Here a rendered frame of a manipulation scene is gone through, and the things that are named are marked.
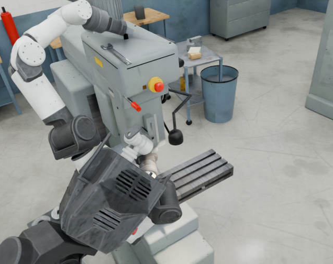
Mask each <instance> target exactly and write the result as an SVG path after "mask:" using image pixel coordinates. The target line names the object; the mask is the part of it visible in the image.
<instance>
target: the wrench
mask: <svg viewBox="0 0 333 264"><path fill-rule="evenodd" d="M101 48H102V49H104V50H106V49H107V50H108V51H109V52H111V53H112V54H113V55H114V56H116V57H117V58H118V59H119V60H120V61H122V62H123V63H124V64H125V65H130V64H132V63H131V62H130V61H129V60H128V59H126V58H125V57H124V56H122V55H121V54H120V53H119V52H117V51H116V50H115V49H113V46H112V45H111V44H110V43H108V47H104V46H103V45H101Z"/></svg>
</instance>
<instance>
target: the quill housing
mask: <svg viewBox="0 0 333 264"><path fill-rule="evenodd" d="M111 101H112V105H113V110H114V114H115V118H116V123H117V128H118V132H119V137H120V141H121V142H122V143H123V145H124V146H125V147H126V146H128V145H129V144H127V143H126V142H125V141H124V135H125V133H126V131H127V130H128V129H130V128H131V127H132V126H133V125H134V124H135V123H137V124H138V125H139V126H140V127H143V128H145V127H144V122H143V115H145V114H148V113H150V114H151V115H152V116H154V127H155V132H156V139H157V146H158V148H159V147H161V146H163V145H164V144H165V142H166V139H165V130H164V121H163V111H162V103H161V96H159V97H156V98H153V99H151V100H148V101H146V102H143V103H140V104H138V105H139V106H140V107H141V111H139V112H138V111H136V110H135V109H134V108H133V107H130V108H127V109H122V108H121V107H120V106H119V105H118V104H117V103H116V102H115V101H114V100H113V99H112V98H111ZM137 153H138V154H137V155H136V156H137V157H138V156H140V155H142V154H140V153H139V152H137Z"/></svg>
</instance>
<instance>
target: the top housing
mask: <svg viewBox="0 0 333 264"><path fill-rule="evenodd" d="M126 24H127V26H128V27H130V28H131V29H133V30H134V34H133V35H131V34H128V39H125V40H124V37H123V36H121V35H117V34H114V33H111V32H107V31H105V32H103V33H101V34H99V33H97V32H95V33H93V32H90V31H85V32H83V33H82V34H81V39H82V43H83V47H84V51H85V55H86V59H87V62H88V63H89V64H90V65H91V66H92V67H93V68H94V69H95V70H96V71H97V72H99V73H100V74H101V75H102V76H103V77H104V78H105V79H106V80H107V81H108V82H109V83H110V84H111V85H113V86H114V87H115V88H116V89H117V90H118V91H119V92H120V93H121V94H122V95H123V96H125V97H132V96H135V95H138V94H141V93H143V92H146V91H149V88H148V83H149V81H150V79H151V78H153V77H159V78H160V79H161V80H162V81H163V85H166V84H168V83H171V82H174V81H176V80H178V79H179V77H180V72H179V56H178V48H177V45H176V44H174V43H172V42H170V41H168V40H166V39H164V38H162V37H160V36H157V35H155V34H153V33H151V32H149V31H147V30H145V29H143V28H141V27H139V26H137V25H135V24H133V23H131V22H129V21H126ZM108 43H110V44H111V45H112V46H113V49H115V50H116V51H117V52H119V53H120V54H121V55H122V56H124V57H125V58H126V59H128V60H129V61H130V62H131V63H132V64H130V65H125V64H124V63H123V62H122V61H120V60H119V59H118V58H117V57H116V56H114V55H113V54H112V53H111V52H109V51H108V50H107V49H106V50H104V49H102V48H101V45H103V46H104V47H108ZM144 85H146V86H147V88H146V89H144V90H143V87H142V86H144Z"/></svg>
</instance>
